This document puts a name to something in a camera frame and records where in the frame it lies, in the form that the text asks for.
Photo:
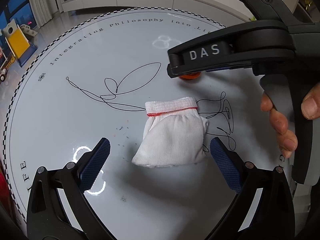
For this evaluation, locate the white toy car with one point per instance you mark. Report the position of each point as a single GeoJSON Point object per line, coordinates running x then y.
{"type": "Point", "coordinates": [3, 74]}

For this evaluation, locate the white low cabinet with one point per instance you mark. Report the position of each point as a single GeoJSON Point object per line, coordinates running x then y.
{"type": "Point", "coordinates": [224, 16]}

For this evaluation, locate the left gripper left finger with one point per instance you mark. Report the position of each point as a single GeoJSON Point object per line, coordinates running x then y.
{"type": "Point", "coordinates": [46, 216]}

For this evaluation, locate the person right hand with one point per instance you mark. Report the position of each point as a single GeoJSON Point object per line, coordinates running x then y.
{"type": "Point", "coordinates": [286, 139]}

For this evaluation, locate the yellow toy slide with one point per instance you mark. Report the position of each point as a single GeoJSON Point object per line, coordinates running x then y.
{"type": "Point", "coordinates": [18, 43]}

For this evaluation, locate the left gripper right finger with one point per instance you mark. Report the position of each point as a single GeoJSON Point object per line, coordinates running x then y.
{"type": "Point", "coordinates": [262, 207]}

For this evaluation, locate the white knit glove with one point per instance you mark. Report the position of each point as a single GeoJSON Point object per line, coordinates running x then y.
{"type": "Point", "coordinates": [173, 134]}

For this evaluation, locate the black thread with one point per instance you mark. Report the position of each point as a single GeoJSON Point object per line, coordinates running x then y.
{"type": "Point", "coordinates": [133, 81]}

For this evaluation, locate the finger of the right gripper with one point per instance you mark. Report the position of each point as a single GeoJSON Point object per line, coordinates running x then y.
{"type": "Point", "coordinates": [238, 46]}

